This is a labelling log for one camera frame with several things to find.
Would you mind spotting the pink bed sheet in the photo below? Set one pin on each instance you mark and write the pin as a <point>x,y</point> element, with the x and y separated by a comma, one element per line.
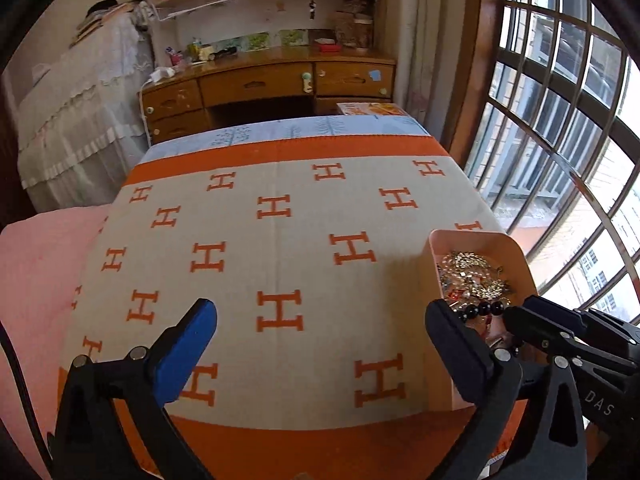
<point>35,285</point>

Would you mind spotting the group of small bottles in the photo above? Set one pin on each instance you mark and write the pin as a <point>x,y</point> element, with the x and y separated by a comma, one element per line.
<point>200,52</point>

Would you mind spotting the white lace covered furniture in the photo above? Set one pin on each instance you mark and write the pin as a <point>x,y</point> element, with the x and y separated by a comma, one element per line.
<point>75,110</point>

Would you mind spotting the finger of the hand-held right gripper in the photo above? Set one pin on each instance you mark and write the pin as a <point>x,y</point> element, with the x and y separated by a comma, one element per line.
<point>550,307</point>
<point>530,327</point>

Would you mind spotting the dark framed grid window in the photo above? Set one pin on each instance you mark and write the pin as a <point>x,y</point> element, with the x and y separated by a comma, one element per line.
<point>565,110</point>

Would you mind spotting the pale patterned curtain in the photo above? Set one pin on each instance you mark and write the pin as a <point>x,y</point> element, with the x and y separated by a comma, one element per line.
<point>430,50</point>

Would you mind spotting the green printed picture cards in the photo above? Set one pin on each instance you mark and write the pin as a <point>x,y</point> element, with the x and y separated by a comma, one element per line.
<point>272,39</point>

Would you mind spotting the pink plastic tray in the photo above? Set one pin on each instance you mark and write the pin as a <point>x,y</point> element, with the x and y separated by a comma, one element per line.
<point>470,240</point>

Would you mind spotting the brown patterned box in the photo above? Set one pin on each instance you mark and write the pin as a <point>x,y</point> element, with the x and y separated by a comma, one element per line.
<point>344,27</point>

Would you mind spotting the cream and orange patterned blanket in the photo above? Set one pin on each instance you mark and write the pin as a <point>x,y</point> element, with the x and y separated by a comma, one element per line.
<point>300,220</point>

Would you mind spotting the orange printed box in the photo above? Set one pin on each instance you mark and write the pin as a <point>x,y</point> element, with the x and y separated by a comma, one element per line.
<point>372,109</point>

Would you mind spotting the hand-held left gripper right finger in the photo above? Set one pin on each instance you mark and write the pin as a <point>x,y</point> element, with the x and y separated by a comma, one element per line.
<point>450,350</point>

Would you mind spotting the black hat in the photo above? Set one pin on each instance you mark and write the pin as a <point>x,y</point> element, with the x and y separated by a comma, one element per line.
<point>99,6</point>

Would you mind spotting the white charger adapter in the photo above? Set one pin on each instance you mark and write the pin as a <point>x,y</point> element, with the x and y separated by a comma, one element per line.
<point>162,74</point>

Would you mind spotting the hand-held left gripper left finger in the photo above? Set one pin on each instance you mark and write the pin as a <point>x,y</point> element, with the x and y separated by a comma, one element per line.
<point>182,355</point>

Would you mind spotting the red flat box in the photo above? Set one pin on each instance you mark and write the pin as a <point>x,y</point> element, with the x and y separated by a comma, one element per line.
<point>327,48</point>

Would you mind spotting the brown lidded jar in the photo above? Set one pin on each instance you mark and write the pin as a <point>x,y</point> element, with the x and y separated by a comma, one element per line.
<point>363,32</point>

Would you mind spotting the wooden desk with drawers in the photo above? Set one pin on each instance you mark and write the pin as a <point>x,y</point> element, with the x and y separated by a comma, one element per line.
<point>260,82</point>

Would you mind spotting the light blue printed sheet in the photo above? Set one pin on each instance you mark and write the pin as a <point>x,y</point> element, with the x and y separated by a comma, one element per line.
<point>280,132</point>

